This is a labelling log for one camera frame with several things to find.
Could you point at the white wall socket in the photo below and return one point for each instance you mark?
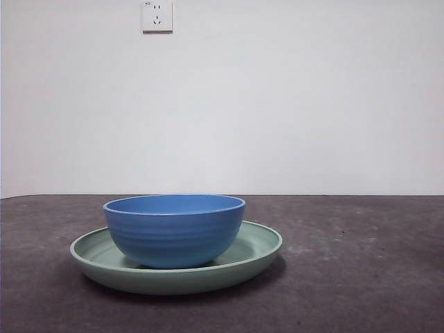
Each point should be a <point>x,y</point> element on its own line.
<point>157,17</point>

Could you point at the green plate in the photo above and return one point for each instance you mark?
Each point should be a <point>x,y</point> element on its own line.
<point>173,281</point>

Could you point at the blue bowl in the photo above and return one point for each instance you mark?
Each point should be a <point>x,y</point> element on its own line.
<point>173,236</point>

